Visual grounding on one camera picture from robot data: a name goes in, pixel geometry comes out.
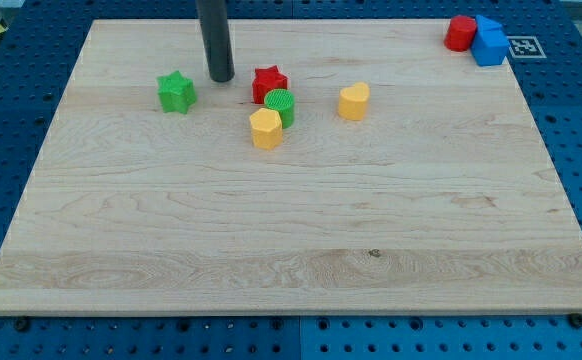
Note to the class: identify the yellow heart block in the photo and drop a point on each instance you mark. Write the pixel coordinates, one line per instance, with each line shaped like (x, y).
(353, 101)

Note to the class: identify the red star block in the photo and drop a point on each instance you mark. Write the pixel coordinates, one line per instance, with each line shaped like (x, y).
(266, 80)

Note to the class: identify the green star block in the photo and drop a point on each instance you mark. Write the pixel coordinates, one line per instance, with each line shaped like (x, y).
(176, 92)

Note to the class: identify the yellow hexagon block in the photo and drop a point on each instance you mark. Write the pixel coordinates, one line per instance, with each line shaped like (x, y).
(266, 128)

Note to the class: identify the green cylinder block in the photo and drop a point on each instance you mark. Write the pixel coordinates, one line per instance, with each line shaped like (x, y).
(282, 101)

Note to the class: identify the wooden board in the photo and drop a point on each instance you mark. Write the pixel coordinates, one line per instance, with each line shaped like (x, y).
(443, 200)

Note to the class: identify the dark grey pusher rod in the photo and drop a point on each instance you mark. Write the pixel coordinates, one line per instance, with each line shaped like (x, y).
(213, 19)

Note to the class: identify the red cylinder block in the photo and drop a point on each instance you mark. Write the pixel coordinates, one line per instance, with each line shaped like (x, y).
(460, 33)

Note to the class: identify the blue cube block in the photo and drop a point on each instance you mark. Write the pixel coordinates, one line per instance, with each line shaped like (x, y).
(489, 48)

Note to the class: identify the blue triangle block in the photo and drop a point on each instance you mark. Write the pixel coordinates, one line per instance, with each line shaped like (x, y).
(485, 24)

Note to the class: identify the black white fiducial tag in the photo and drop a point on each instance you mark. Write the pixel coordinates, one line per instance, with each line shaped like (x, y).
(525, 47)

